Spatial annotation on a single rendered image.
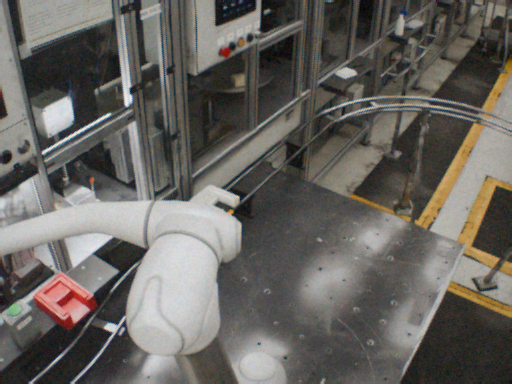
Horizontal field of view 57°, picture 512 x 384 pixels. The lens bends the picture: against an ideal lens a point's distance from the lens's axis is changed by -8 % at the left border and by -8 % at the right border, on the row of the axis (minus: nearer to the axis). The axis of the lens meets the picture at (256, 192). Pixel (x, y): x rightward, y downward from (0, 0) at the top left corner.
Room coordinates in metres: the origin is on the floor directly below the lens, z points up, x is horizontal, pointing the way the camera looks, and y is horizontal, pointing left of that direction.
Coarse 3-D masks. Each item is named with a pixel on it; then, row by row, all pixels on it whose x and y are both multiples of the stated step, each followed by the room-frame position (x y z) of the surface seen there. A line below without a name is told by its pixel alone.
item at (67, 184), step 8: (64, 168) 1.38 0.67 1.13; (64, 176) 1.38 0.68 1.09; (72, 176) 1.41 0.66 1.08; (56, 184) 1.36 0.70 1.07; (64, 184) 1.36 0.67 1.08; (72, 184) 1.38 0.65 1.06; (80, 184) 1.40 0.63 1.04; (56, 192) 1.36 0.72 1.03; (64, 192) 1.34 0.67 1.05; (72, 192) 1.37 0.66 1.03
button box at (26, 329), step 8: (24, 304) 0.85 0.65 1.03; (8, 312) 0.81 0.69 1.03; (24, 312) 0.82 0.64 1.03; (32, 312) 0.84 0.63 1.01; (8, 320) 0.79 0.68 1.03; (16, 320) 0.79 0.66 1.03; (24, 320) 0.81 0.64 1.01; (32, 320) 0.83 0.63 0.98; (8, 328) 0.80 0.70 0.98; (16, 328) 0.78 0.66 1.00; (24, 328) 0.80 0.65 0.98; (32, 328) 0.82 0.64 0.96; (16, 336) 0.78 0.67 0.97; (24, 336) 0.79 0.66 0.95; (32, 336) 0.81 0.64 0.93; (24, 344) 0.78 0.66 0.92
